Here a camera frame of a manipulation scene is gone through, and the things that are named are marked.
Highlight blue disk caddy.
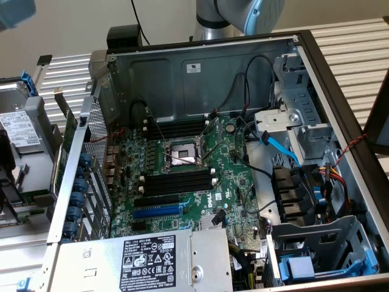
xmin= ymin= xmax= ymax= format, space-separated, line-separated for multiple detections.
xmin=278 ymin=249 xmax=380 ymax=283

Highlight long black expansion slot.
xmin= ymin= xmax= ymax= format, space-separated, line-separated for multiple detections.
xmin=133 ymin=194 xmax=181 ymax=208

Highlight silver metal bracket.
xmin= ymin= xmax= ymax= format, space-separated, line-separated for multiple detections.
xmin=253 ymin=109 xmax=304 ymax=138

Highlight silver chipset heatsink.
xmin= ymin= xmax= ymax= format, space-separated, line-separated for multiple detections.
xmin=199 ymin=214 xmax=228 ymax=232

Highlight small blue latch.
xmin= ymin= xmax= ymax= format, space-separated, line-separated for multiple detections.
xmin=16 ymin=277 xmax=33 ymax=292

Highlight open grey PC case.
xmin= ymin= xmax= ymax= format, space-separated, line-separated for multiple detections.
xmin=45 ymin=29 xmax=389 ymax=292

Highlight thin red wire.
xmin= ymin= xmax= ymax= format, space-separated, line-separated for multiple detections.
xmin=90 ymin=127 xmax=126 ymax=171

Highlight yellow red power wires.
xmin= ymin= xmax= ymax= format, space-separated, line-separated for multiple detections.
xmin=317 ymin=162 xmax=352 ymax=209

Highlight flat blue disk wire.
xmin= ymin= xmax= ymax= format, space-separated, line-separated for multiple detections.
xmin=260 ymin=130 xmax=301 ymax=167

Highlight black box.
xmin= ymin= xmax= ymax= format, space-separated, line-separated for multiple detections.
xmin=106 ymin=25 xmax=143 ymax=49

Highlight grey metal drive cage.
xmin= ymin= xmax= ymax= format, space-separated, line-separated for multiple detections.
xmin=272 ymin=52 xmax=337 ymax=162

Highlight thin black wire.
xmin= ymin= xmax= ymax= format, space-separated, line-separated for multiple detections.
xmin=212 ymin=72 xmax=244 ymax=118

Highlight thick black wire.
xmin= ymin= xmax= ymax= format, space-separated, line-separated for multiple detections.
xmin=235 ymin=120 xmax=274 ymax=178

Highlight silver power supply unit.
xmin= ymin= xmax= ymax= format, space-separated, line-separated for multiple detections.
xmin=56 ymin=228 xmax=233 ymax=292

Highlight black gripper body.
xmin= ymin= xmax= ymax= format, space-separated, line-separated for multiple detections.
xmin=0 ymin=129 xmax=16 ymax=177

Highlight green graphics card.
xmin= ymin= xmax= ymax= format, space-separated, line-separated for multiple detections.
xmin=50 ymin=86 xmax=79 ymax=195

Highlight thin metal locking lever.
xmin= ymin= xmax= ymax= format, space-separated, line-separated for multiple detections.
xmin=145 ymin=108 xmax=167 ymax=144
xmin=201 ymin=141 xmax=222 ymax=161

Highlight short thick black cable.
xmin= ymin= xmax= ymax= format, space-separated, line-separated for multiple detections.
xmin=130 ymin=99 xmax=150 ymax=128

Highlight RAM slot white latches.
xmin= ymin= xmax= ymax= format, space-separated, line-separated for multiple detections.
xmin=143 ymin=113 xmax=210 ymax=128
xmin=138 ymin=178 xmax=218 ymax=193
xmin=143 ymin=120 xmax=210 ymax=136
xmin=140 ymin=168 xmax=217 ymax=181

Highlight grey parts rack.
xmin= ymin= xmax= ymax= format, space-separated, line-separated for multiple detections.
xmin=0 ymin=77 xmax=65 ymax=241

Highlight CPU socket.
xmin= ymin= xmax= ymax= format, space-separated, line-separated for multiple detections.
xmin=163 ymin=138 xmax=210 ymax=171

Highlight thin black hanging cable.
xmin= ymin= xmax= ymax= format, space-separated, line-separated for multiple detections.
xmin=131 ymin=0 xmax=151 ymax=46

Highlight blue expansion slot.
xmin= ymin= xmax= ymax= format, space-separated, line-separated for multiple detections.
xmin=133 ymin=204 xmax=183 ymax=218

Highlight green motherboard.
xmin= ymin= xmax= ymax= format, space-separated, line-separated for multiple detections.
xmin=105 ymin=114 xmax=265 ymax=240

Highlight red black twisted wire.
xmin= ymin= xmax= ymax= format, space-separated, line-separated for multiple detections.
xmin=332 ymin=133 xmax=369 ymax=168

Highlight looped black wire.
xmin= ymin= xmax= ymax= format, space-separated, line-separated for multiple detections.
xmin=244 ymin=55 xmax=277 ymax=118

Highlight yellow black cable bundle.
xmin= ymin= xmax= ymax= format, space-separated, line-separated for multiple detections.
xmin=227 ymin=242 xmax=267 ymax=288

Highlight blue plastic disk rail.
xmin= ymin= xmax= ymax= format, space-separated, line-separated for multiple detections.
xmin=20 ymin=69 xmax=39 ymax=98

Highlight grey disk bay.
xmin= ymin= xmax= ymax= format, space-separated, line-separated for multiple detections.
xmin=263 ymin=214 xmax=381 ymax=287

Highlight silver hard disk white label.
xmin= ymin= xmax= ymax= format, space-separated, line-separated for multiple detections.
xmin=0 ymin=80 xmax=43 ymax=155

